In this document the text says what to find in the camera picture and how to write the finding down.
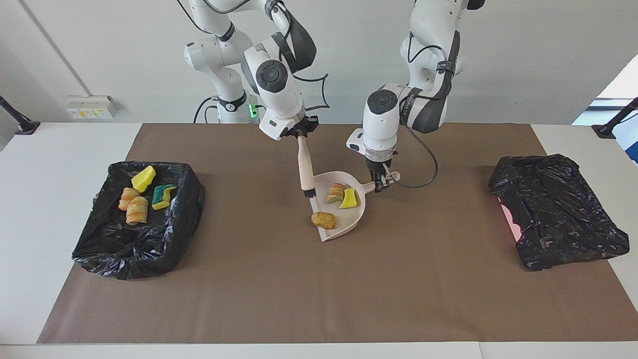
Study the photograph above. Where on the black camera stand base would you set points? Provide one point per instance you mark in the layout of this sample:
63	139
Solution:
27	127
605	130

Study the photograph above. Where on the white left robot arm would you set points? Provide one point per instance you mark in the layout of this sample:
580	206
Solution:
381	122

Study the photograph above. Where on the black trash bag lined bin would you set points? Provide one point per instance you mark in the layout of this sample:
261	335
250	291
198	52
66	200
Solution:
139	249

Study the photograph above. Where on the yellow sponge wedge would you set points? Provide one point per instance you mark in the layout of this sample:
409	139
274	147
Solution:
143	178

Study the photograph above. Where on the pale beige toy pastry chunk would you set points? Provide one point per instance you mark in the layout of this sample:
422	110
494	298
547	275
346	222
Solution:
335	193

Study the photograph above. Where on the grey wall conduit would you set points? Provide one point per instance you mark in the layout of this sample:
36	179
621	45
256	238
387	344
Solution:
55	47

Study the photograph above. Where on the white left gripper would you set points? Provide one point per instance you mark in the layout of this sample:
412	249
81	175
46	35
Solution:
379	149

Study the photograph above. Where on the beige plastic dustpan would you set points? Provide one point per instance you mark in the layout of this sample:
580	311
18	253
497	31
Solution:
344	222

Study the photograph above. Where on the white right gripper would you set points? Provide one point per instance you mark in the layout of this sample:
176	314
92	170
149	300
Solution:
279	125

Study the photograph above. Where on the small orange striped toy croissant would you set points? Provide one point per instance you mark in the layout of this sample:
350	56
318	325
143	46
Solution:
127	197

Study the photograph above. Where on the brown paper table mat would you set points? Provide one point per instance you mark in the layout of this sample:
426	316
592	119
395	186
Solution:
319	314

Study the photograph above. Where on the notched yellow sponge green backing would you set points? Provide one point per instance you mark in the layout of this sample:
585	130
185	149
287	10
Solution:
162	199

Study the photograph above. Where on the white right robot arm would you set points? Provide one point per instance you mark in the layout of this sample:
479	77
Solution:
279	104

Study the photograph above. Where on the brown toy nugget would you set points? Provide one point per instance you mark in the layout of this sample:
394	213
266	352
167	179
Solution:
324	219

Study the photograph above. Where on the small yellow sponge piece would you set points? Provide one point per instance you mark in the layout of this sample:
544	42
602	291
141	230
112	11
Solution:
350	199

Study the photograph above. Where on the large beige toy croissant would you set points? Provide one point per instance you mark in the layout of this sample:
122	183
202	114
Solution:
137	212

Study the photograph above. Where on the white wall socket box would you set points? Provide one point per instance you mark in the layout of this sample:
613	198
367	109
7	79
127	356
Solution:
92	107

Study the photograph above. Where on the beige brush with black bristles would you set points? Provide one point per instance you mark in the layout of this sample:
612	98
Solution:
305	164

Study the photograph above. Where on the pink bin with black bag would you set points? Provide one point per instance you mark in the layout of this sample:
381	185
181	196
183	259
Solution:
553	214

